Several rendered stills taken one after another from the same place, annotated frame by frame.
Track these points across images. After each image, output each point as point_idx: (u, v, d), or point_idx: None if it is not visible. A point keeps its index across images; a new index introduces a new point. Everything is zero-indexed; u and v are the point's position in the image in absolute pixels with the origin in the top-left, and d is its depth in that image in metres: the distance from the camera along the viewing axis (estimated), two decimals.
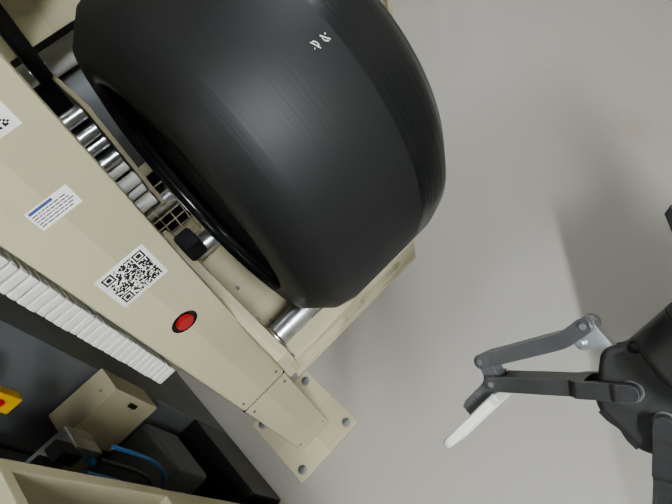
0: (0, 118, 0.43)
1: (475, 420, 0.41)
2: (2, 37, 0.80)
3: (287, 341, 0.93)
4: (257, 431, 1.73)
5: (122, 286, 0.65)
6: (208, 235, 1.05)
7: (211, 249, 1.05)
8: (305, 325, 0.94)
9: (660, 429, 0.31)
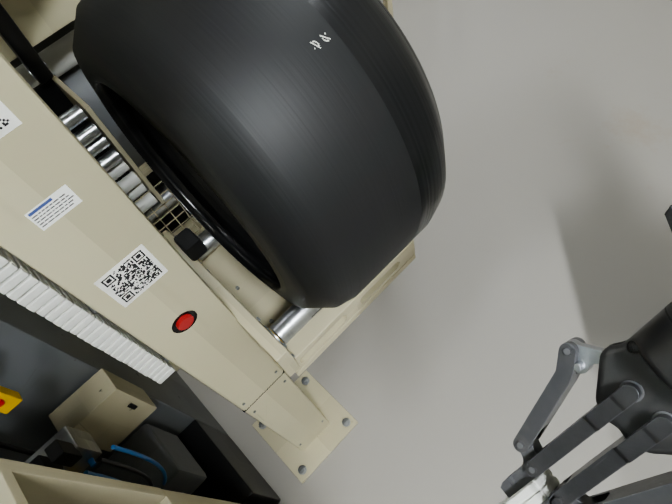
0: (0, 118, 0.43)
1: None
2: (2, 37, 0.80)
3: (287, 341, 0.93)
4: (257, 431, 1.73)
5: (122, 286, 0.65)
6: (208, 235, 1.05)
7: (211, 249, 1.05)
8: (305, 325, 0.94)
9: (658, 426, 0.31)
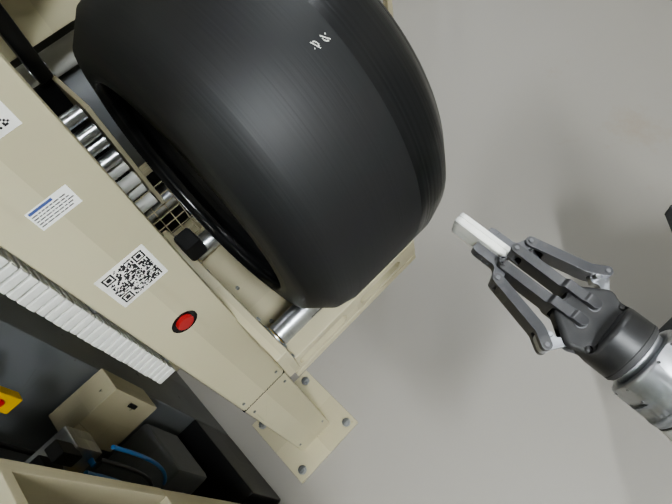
0: (0, 118, 0.43)
1: (488, 236, 0.57)
2: (2, 37, 0.80)
3: (287, 341, 0.93)
4: (257, 431, 1.73)
5: (122, 286, 0.65)
6: (208, 235, 1.05)
7: (211, 249, 1.05)
8: (305, 325, 0.94)
9: (582, 317, 0.52)
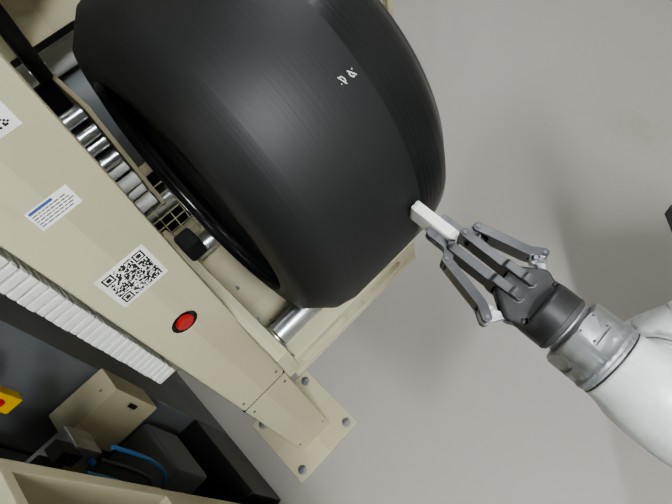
0: (0, 118, 0.43)
1: (439, 221, 0.63)
2: (2, 37, 0.80)
3: (278, 330, 0.91)
4: (257, 431, 1.73)
5: (122, 286, 0.65)
6: None
7: (198, 236, 1.05)
8: (293, 311, 0.92)
9: (518, 292, 0.58)
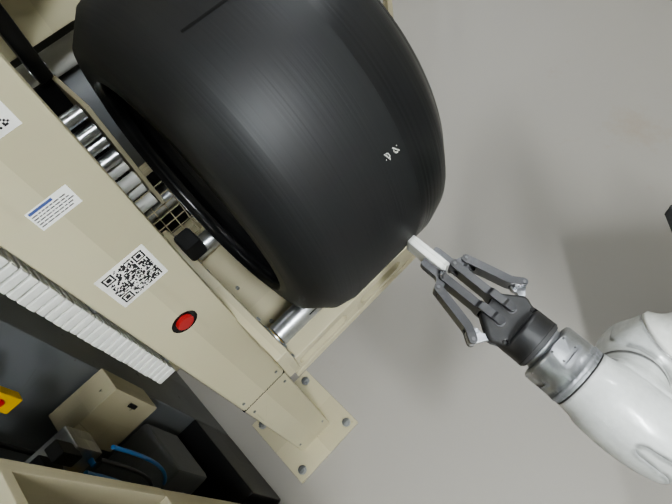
0: (0, 118, 0.43)
1: (432, 253, 0.73)
2: (2, 37, 0.80)
3: (288, 341, 0.92)
4: (257, 431, 1.73)
5: (122, 286, 0.65)
6: (205, 232, 1.05)
7: (209, 247, 1.05)
8: (304, 324, 0.93)
9: (500, 317, 0.67)
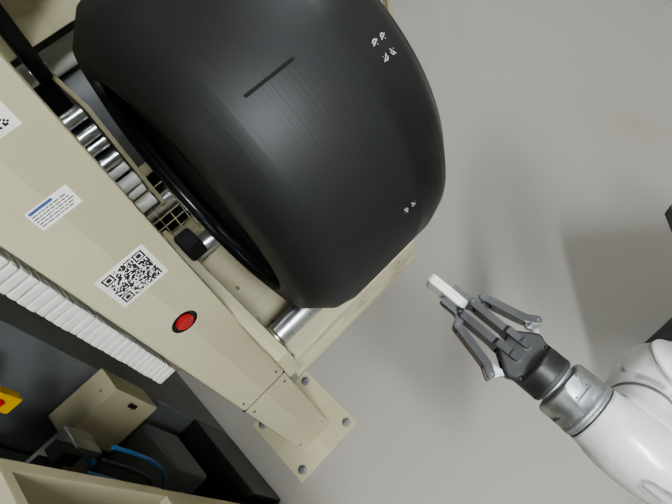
0: (0, 118, 0.43)
1: (451, 292, 0.77)
2: (2, 37, 0.80)
3: (281, 333, 0.91)
4: (257, 431, 1.73)
5: (122, 286, 0.65)
6: (217, 246, 1.07)
7: None
8: (296, 313, 0.92)
9: (516, 354, 0.72)
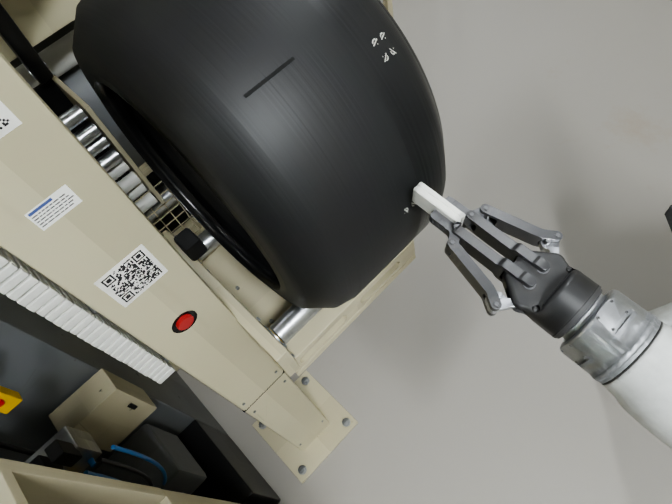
0: (0, 118, 0.43)
1: (444, 203, 0.59)
2: (2, 37, 0.80)
3: (281, 333, 0.91)
4: (257, 431, 1.73)
5: (122, 286, 0.65)
6: (217, 246, 1.07)
7: None
8: (296, 313, 0.92)
9: (530, 278, 0.54)
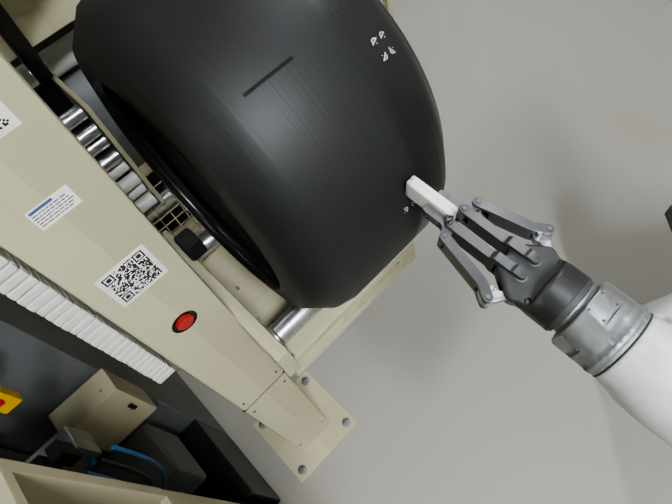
0: (0, 118, 0.43)
1: (437, 197, 0.60)
2: (2, 37, 0.80)
3: (281, 333, 0.91)
4: (257, 431, 1.73)
5: (122, 286, 0.65)
6: (217, 246, 1.07)
7: None
8: (296, 314, 0.92)
9: (521, 271, 0.54)
